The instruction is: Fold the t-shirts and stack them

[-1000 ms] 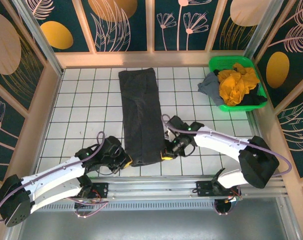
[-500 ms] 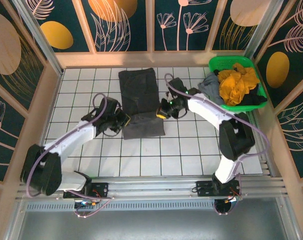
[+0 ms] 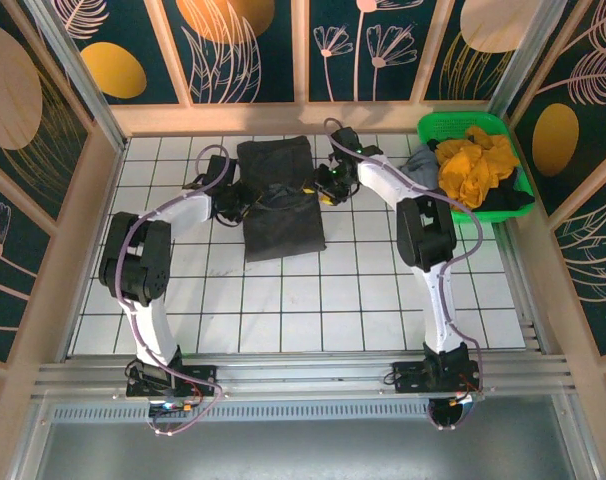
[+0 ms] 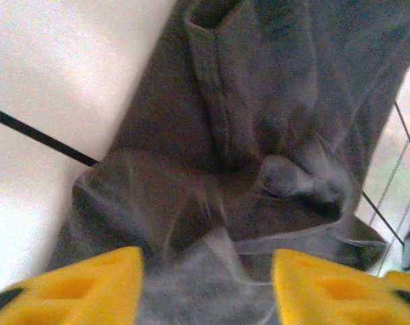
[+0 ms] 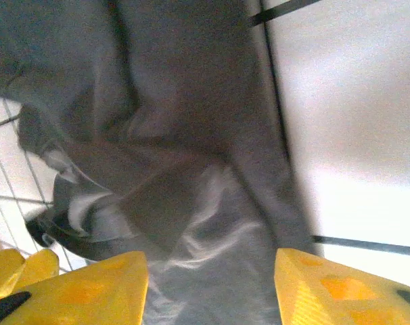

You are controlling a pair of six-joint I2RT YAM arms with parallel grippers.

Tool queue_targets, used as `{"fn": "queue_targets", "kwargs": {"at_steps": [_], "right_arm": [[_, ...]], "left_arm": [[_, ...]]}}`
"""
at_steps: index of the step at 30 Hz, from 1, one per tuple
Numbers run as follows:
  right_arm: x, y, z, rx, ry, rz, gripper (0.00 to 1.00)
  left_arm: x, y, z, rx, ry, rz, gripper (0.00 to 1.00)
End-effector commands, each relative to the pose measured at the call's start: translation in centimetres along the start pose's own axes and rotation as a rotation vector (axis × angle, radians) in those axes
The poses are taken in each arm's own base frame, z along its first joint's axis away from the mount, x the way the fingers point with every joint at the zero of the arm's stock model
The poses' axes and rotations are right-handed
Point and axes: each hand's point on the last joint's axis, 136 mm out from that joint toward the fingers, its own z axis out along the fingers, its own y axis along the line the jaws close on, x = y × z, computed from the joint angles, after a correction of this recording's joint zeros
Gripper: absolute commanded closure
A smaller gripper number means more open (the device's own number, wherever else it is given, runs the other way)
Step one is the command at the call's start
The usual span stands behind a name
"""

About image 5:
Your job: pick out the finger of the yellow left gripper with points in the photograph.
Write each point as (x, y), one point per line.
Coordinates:
(41, 269)
(3, 271)

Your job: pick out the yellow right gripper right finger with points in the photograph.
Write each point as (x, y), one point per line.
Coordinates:
(343, 294)

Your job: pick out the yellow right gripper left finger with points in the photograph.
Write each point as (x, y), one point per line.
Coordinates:
(90, 294)

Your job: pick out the dark grey t-shirt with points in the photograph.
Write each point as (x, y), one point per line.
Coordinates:
(191, 101)

